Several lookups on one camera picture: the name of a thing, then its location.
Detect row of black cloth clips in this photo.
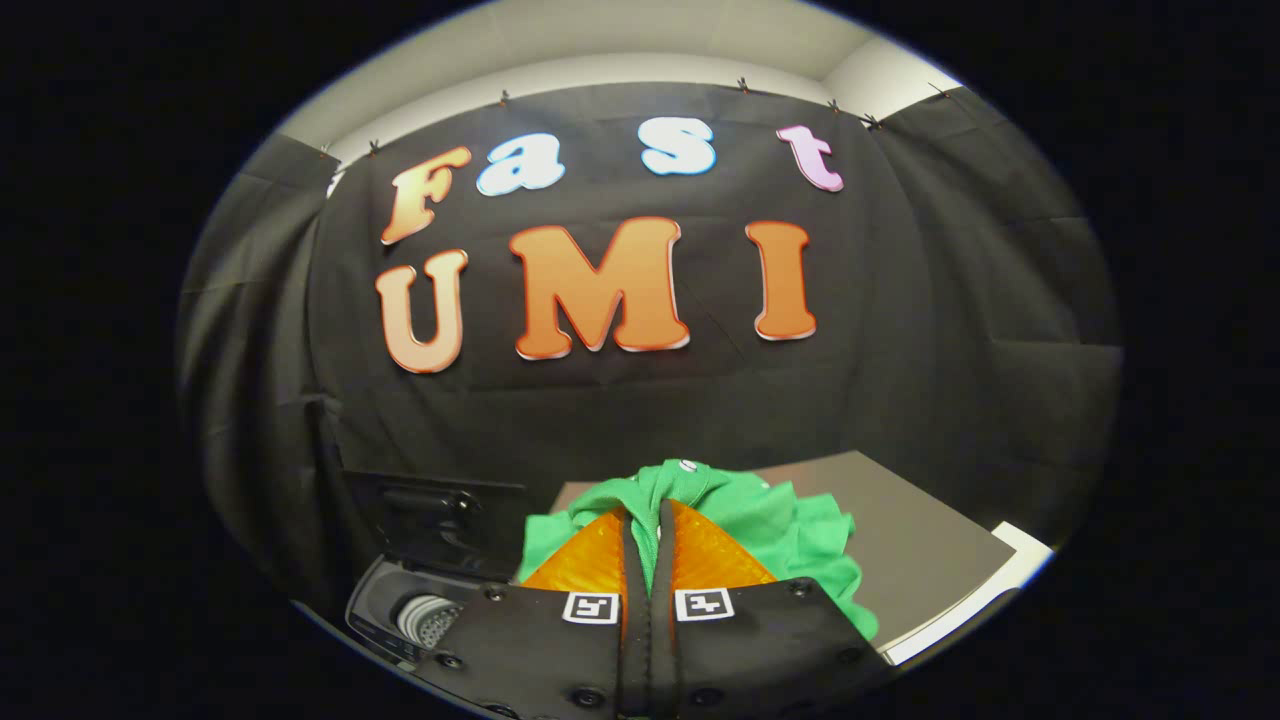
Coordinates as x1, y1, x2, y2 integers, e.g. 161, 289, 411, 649
318, 76, 951, 161

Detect dark washing machine lid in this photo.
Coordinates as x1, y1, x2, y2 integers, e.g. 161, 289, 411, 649
342, 470, 528, 583

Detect black backdrop cloth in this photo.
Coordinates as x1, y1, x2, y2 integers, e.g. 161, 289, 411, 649
178, 82, 1121, 621

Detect white board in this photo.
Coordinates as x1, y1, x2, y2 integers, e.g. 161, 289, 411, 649
885, 520, 1056, 668

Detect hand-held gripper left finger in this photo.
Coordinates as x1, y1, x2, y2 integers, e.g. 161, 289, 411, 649
415, 505, 651, 720

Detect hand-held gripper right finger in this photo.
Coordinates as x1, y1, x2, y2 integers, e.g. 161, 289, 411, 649
648, 498, 898, 720

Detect green polo shirt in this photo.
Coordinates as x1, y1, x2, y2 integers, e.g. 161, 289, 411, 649
517, 459, 881, 643

